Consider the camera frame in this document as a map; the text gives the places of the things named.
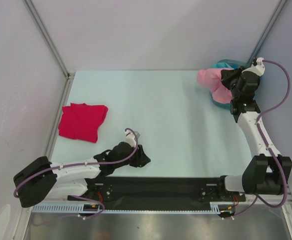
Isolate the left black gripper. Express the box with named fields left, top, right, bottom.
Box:
left=114, top=143, right=150, bottom=169

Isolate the pink t shirt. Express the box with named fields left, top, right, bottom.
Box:
left=197, top=68, right=233, bottom=104

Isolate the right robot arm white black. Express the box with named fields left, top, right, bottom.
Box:
left=216, top=63, right=292, bottom=201

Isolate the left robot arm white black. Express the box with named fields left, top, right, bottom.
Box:
left=13, top=142, right=151, bottom=208

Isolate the light blue t shirt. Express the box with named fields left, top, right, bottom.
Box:
left=212, top=62, right=233, bottom=69

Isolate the teal plastic basket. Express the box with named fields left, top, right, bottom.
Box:
left=209, top=64, right=261, bottom=109

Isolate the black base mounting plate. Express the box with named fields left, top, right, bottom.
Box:
left=67, top=175, right=246, bottom=211

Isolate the red folded t shirt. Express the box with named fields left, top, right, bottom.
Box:
left=58, top=103, right=108, bottom=143

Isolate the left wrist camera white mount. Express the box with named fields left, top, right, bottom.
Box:
left=125, top=129, right=140, bottom=148

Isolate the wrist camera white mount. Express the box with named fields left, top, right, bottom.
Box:
left=125, top=129, right=140, bottom=148
left=250, top=57, right=265, bottom=77

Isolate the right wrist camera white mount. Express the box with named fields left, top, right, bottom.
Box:
left=250, top=57, right=265, bottom=77

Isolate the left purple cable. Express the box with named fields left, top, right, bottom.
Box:
left=13, top=127, right=139, bottom=199

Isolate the purple cable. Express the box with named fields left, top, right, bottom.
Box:
left=13, top=127, right=139, bottom=199
left=257, top=59, right=292, bottom=207

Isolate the slotted cable duct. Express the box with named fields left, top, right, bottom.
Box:
left=32, top=202, right=234, bottom=215

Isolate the right aluminium frame post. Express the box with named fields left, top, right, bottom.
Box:
left=247, top=0, right=290, bottom=64

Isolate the aluminium frame post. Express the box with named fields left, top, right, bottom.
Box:
left=247, top=0, right=290, bottom=64
left=22, top=0, right=70, bottom=79

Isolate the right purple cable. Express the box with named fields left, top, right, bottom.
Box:
left=257, top=59, right=292, bottom=207

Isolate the left aluminium frame post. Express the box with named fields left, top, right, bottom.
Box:
left=22, top=0, right=70, bottom=79

